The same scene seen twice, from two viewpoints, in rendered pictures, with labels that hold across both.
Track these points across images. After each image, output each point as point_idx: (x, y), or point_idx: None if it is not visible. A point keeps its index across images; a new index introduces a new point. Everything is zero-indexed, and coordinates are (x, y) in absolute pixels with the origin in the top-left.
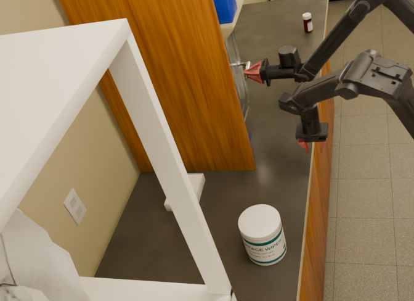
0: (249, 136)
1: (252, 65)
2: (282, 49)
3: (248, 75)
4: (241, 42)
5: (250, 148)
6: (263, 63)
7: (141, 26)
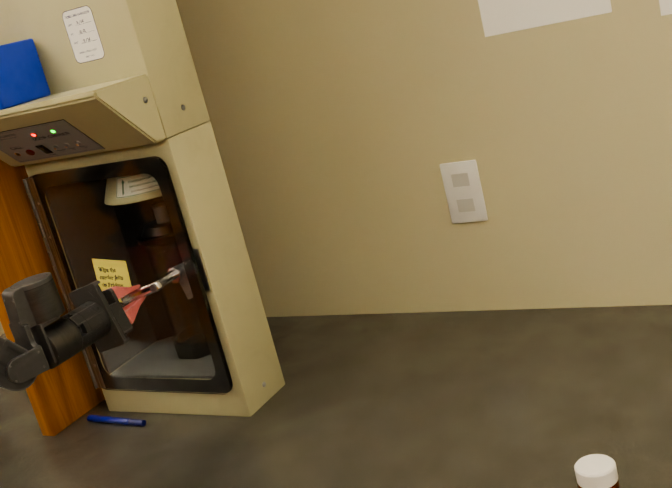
0: (137, 419)
1: (454, 411)
2: (38, 276)
3: (129, 299)
4: (629, 381)
5: (29, 386)
6: (109, 296)
7: None
